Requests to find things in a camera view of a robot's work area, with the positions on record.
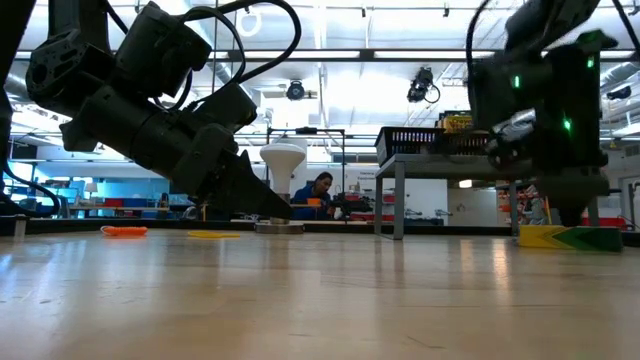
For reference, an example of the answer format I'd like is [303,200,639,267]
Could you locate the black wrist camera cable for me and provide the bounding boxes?
[149,0,303,111]

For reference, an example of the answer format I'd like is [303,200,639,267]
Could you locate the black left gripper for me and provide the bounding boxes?
[59,82,294,222]

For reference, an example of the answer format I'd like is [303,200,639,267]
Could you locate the red storage bins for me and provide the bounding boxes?
[499,184,629,230]

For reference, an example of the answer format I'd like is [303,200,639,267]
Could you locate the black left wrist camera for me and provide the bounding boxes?
[110,1,214,100]

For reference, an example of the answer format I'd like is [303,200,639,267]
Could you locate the grey perforated metal shelf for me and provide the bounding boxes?
[373,152,600,241]

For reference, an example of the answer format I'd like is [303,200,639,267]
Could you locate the small black ceiling camera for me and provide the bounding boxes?
[286,79,307,102]

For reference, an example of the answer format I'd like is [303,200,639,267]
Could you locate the orange spiral coil bracelet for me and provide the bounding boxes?
[99,225,149,238]

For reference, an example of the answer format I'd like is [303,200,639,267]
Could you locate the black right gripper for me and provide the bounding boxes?
[528,115,614,229]

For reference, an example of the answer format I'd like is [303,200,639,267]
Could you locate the yellow rubber band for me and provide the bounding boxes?
[187,229,242,240]

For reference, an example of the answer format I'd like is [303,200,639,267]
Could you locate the black ceiling fixture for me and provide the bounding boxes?
[605,84,634,101]

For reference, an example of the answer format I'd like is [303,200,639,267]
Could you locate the white hanging ring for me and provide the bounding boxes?
[234,7,263,38]

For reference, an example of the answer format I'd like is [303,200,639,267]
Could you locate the white bulb lamp metal base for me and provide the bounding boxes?
[255,142,307,235]

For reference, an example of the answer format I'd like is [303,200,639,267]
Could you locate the black slotted plastic basket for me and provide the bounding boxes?
[374,126,448,166]
[440,130,494,156]

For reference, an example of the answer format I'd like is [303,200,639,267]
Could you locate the person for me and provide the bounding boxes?
[289,171,335,221]

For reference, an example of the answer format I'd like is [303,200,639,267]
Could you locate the yellow green crayon box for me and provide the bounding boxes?
[436,110,474,134]
[517,223,624,253]

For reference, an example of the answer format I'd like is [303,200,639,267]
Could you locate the black background robot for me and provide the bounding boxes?
[327,192,375,222]

